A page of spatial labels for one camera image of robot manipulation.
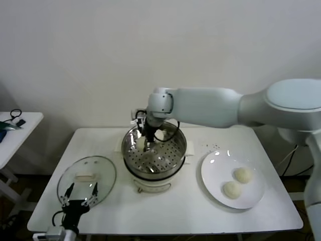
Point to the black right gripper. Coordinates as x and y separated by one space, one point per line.
150 133

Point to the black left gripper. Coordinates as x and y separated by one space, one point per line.
74 211

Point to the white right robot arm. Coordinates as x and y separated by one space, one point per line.
205 105

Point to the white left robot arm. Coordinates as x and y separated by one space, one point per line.
71 234

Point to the perforated steel steamer basket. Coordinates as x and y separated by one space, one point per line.
173 153

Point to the dark crumb specks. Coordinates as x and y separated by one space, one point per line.
215 145

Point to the white round plate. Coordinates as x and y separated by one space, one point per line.
213 180

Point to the small black square device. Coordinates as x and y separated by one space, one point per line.
22 122

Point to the blue object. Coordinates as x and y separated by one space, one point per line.
2 136

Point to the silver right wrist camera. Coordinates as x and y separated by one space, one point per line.
139 118

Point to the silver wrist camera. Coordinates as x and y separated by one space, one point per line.
139 118
56 231

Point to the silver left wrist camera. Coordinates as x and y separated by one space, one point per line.
56 231

